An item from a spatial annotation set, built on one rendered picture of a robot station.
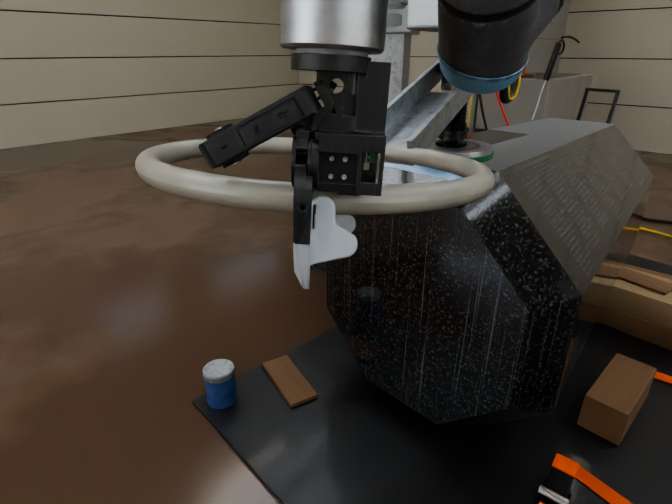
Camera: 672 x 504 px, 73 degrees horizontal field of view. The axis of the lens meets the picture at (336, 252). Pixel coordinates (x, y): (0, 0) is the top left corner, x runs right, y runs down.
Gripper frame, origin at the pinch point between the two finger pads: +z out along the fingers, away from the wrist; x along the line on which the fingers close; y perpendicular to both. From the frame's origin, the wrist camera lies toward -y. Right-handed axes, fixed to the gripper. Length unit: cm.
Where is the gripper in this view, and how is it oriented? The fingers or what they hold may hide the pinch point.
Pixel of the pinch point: (301, 265)
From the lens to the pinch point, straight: 46.6
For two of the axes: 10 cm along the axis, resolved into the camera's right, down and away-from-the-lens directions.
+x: 0.1, -3.6, 9.3
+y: 10.0, 0.6, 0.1
